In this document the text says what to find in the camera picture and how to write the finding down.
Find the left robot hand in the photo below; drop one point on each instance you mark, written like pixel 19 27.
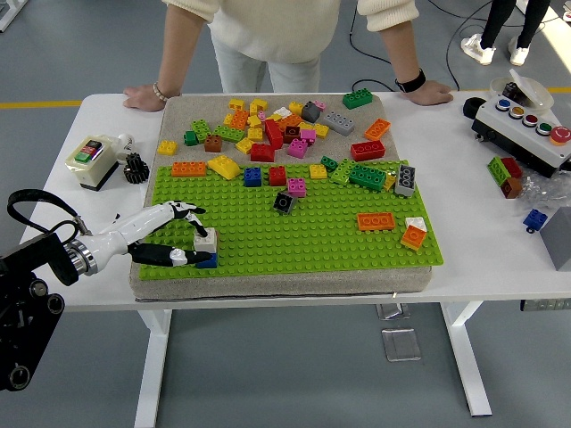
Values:
pixel 134 225

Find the person's right hand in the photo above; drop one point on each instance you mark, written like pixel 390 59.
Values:
pixel 143 97

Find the person's left hand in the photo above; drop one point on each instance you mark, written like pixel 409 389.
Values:
pixel 430 94

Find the white square brick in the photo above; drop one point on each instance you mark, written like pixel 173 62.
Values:
pixel 207 243

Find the blue square brick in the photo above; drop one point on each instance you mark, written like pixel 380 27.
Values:
pixel 209 263
pixel 253 177

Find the red square brick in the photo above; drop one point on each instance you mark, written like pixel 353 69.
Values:
pixel 277 176

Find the dark grey slope brick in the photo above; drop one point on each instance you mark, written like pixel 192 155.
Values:
pixel 284 203
pixel 310 112

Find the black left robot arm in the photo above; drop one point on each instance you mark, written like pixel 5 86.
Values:
pixel 35 263

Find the person's right forearm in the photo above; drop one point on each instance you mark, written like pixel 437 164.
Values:
pixel 178 49

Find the person's left forearm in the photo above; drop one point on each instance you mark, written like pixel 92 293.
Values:
pixel 401 49

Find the small dark green brick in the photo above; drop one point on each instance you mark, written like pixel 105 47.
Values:
pixel 329 163
pixel 190 138

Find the orange long brick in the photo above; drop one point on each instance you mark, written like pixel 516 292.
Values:
pixel 188 169

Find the red long brick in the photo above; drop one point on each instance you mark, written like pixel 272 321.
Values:
pixel 367 150

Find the brown square brick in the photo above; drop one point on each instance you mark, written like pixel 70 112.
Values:
pixel 213 143

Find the grey long brick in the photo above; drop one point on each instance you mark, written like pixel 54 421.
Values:
pixel 405 181
pixel 339 123

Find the light green long brick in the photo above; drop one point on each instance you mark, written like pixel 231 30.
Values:
pixel 229 133

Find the dark green long brick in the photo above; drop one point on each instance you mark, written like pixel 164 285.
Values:
pixel 367 177

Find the yellow curved brick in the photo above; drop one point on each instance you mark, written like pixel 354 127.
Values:
pixel 223 166

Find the yellow angled brick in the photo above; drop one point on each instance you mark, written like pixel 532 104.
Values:
pixel 258 104

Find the red tall brick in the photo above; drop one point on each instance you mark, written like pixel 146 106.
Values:
pixel 273 134

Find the yellow square brick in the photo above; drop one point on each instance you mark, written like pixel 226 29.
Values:
pixel 318 171

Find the orange flat brick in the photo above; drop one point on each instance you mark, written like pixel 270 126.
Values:
pixel 376 221

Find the pink square brick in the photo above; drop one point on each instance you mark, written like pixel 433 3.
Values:
pixel 297 148
pixel 297 187

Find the dark red brick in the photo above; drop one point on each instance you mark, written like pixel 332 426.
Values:
pixel 292 134

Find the orange and yellow brick stack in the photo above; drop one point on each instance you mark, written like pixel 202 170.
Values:
pixel 413 237

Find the green studded baseplate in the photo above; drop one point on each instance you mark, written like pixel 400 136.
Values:
pixel 312 249

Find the black wristwatch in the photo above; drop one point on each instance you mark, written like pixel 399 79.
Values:
pixel 410 82

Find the black gear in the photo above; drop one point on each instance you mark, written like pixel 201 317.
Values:
pixel 136 168

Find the dark small part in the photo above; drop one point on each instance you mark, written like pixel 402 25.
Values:
pixel 512 91

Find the white push-button control box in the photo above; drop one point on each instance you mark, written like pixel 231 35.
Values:
pixel 513 129

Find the person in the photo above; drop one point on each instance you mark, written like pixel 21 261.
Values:
pixel 495 22
pixel 276 31

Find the clear round container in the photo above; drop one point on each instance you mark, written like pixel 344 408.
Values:
pixel 533 91

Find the clear plastic bag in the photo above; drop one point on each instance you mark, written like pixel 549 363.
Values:
pixel 542 191

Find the white furniture base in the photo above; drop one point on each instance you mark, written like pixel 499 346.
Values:
pixel 9 18

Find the grey-brown foam mat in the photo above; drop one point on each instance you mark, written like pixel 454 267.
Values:
pixel 276 287

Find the white table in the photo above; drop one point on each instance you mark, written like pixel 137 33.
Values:
pixel 482 249

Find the grey box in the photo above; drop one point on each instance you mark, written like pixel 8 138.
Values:
pixel 560 243

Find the clear floor plate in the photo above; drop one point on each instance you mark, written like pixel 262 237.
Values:
pixel 401 344
pixel 392 311

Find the table control panel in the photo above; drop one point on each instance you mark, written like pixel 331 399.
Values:
pixel 544 305

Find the beige switch box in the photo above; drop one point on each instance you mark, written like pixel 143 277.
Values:
pixel 91 153

